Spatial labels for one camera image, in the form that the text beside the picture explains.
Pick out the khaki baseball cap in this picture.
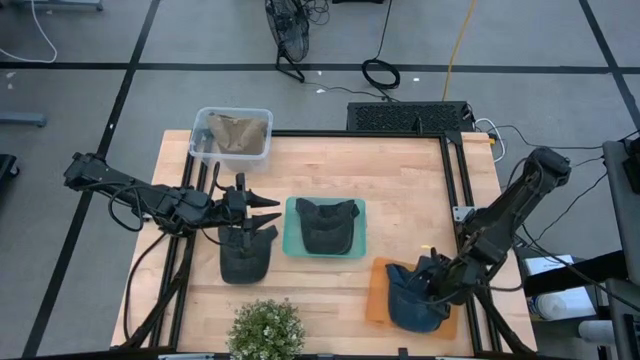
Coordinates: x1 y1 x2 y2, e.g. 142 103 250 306
205 113 269 157

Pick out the dark grey baseball cap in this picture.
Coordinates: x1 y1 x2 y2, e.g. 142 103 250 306
294 197 361 256
217 224 280 285

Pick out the grey cylinder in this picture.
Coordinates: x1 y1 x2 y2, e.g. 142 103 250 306
578 319 626 347

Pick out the orange plastic bin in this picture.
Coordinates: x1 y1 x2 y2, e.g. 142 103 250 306
363 255 460 342

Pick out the short white cable loop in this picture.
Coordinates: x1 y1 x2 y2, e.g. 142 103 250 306
473 117 508 165

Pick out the long white floor cable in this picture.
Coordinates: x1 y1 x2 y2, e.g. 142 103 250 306
0 0 59 65

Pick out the grey furniture foot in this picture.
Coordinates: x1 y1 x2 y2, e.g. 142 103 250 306
13 0 105 12
0 110 48 128

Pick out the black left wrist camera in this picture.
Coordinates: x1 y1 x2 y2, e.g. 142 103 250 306
222 192 246 217

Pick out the small green potted plant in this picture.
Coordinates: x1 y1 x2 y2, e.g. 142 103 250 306
227 298 307 360

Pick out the white box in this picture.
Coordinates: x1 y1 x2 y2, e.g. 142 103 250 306
523 253 576 277

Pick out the white paper towel roll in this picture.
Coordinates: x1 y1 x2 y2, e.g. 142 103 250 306
530 286 597 322

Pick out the black floor fan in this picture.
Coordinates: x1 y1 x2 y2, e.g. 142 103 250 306
263 0 311 84

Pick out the coiled black cable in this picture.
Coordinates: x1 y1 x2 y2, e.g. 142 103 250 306
360 58 402 92

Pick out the clear plastic storage bin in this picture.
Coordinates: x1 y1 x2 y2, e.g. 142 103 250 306
188 106 275 174

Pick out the black perforated computer case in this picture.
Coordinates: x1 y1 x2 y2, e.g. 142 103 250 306
345 100 475 135

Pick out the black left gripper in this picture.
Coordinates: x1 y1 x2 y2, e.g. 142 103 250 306
209 172 283 252

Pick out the teal plastic bin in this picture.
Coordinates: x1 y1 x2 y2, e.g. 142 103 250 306
282 197 370 260

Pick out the black furniture foot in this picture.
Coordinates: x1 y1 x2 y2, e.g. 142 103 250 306
0 153 21 179

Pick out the yellow floor cable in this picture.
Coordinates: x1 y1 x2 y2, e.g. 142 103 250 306
441 0 477 102

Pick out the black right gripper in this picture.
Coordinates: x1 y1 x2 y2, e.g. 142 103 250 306
417 254 481 304

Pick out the black aluminium table frame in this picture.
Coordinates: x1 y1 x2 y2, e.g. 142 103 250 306
110 128 539 359

